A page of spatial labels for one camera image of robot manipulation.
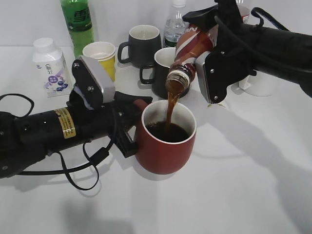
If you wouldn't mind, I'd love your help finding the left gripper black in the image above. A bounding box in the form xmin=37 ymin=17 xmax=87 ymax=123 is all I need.
xmin=67 ymin=91 xmax=153 ymax=157

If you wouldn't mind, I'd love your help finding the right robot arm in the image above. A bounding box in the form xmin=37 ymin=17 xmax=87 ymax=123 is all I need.
xmin=183 ymin=0 xmax=312 ymax=103

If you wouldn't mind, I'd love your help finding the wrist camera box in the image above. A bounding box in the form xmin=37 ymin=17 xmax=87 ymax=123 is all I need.
xmin=195 ymin=51 xmax=253 ymax=104
xmin=69 ymin=55 xmax=115 ymax=110

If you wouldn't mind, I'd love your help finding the green soda bottle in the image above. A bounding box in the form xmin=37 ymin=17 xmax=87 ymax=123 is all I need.
xmin=60 ymin=0 xmax=94 ymax=57

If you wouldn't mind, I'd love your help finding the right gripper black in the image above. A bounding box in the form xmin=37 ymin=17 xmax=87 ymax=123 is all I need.
xmin=182 ymin=6 xmax=258 ymax=85

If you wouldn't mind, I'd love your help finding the dark grey mug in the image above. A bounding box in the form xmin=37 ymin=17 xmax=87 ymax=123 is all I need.
xmin=117 ymin=25 xmax=162 ymax=68

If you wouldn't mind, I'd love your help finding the yellow paper cup stack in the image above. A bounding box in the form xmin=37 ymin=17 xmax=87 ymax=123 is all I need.
xmin=82 ymin=41 xmax=116 ymax=82

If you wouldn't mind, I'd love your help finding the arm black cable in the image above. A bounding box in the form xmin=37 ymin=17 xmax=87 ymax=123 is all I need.
xmin=0 ymin=94 xmax=117 ymax=191
xmin=214 ymin=7 xmax=312 ymax=74

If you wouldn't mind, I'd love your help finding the white blueberry yogurt carton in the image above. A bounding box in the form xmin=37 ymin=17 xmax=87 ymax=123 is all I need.
xmin=33 ymin=38 xmax=73 ymax=97

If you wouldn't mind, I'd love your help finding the cola bottle red label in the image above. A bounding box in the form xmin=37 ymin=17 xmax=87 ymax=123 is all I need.
xmin=236 ymin=0 xmax=251 ymax=23

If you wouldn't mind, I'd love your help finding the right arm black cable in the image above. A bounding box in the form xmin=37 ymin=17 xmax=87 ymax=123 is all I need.
xmin=214 ymin=7 xmax=312 ymax=74

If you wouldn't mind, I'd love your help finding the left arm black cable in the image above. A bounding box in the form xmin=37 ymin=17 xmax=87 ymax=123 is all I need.
xmin=0 ymin=94 xmax=117 ymax=191

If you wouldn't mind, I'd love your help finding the white ceramic mug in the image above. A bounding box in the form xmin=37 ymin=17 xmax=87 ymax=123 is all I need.
xmin=238 ymin=72 xmax=278 ymax=97

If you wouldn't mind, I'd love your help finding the red ceramic mug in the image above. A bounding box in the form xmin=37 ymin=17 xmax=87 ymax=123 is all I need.
xmin=134 ymin=99 xmax=197 ymax=175

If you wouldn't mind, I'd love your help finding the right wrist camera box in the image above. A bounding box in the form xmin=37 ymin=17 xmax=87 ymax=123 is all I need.
xmin=195 ymin=51 xmax=253 ymax=104

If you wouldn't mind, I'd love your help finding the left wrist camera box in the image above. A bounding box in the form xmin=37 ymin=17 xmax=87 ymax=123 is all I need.
xmin=69 ymin=55 xmax=115 ymax=110

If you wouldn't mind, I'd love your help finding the Nescafe coffee bottle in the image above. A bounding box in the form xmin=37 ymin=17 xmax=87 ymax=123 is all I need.
xmin=165 ymin=24 xmax=218 ymax=93

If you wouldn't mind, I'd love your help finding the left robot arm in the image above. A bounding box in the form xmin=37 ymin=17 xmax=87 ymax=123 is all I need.
xmin=0 ymin=92 xmax=142 ymax=178

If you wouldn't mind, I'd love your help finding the clear water bottle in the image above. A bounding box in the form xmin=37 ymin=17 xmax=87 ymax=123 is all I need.
xmin=163 ymin=0 xmax=188 ymax=47

